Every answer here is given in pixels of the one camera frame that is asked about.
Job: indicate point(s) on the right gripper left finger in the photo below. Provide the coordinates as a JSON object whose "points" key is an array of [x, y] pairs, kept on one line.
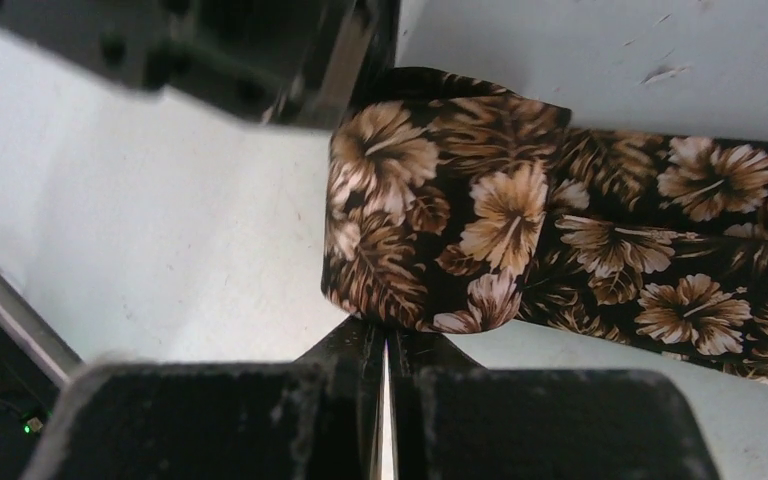
{"points": [[347, 440]]}

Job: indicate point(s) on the brown floral tie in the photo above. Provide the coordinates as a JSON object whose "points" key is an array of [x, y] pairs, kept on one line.
{"points": [[455, 205]]}

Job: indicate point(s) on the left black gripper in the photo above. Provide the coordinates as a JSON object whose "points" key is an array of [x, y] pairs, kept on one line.
{"points": [[297, 63]]}

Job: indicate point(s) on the aluminium frame rail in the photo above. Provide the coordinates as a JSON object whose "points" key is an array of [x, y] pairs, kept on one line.
{"points": [[37, 340]]}

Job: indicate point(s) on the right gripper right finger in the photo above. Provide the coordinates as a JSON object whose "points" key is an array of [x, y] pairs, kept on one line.
{"points": [[409, 353]]}

